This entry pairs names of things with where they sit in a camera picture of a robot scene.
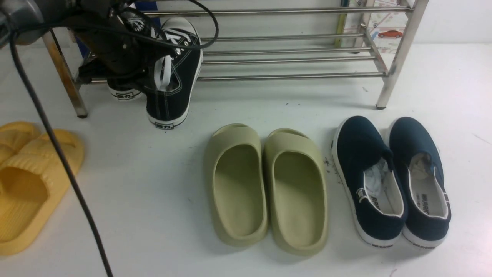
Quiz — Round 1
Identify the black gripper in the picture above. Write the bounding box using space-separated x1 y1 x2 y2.
67 0 170 91

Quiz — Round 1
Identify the black canvas sneaker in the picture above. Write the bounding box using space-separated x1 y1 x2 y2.
107 8 154 101
146 17 203 130

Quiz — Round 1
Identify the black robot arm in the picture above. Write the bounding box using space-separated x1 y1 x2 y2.
1 0 175 91

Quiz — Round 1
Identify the blue box behind rack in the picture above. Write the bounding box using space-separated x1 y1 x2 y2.
69 1 158 58

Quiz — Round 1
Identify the stainless steel shoe rack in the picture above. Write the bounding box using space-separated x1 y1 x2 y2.
42 0 429 118

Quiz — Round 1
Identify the yellow slipper, left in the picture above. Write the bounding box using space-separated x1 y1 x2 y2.
0 121 41 163

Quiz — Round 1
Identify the yellow slipper, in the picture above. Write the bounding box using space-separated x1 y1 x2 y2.
0 133 71 256
0 121 41 163

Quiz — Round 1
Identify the yellow slipper, right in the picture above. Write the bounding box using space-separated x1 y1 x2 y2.
0 133 71 256

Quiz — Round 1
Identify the olive green slipper, left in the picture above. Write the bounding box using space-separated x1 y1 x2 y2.
203 124 268 247

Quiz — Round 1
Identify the olive green slipper, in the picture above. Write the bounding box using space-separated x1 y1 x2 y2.
263 128 329 256
203 124 268 247

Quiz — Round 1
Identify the olive green slipper, right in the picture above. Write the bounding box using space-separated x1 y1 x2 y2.
263 128 329 256

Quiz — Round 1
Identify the map poster with red car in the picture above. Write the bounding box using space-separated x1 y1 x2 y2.
337 0 407 53

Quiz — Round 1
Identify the navy slip-on shoe, left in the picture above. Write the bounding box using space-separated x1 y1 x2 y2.
331 116 408 249

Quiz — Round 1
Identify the navy slip-on shoe, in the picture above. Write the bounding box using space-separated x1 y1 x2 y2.
331 116 408 249
386 117 452 250

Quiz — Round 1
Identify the navy slip-on shoe, right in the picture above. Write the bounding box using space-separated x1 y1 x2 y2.
386 117 452 250

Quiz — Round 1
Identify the black cable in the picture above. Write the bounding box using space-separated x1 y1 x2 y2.
8 0 219 277

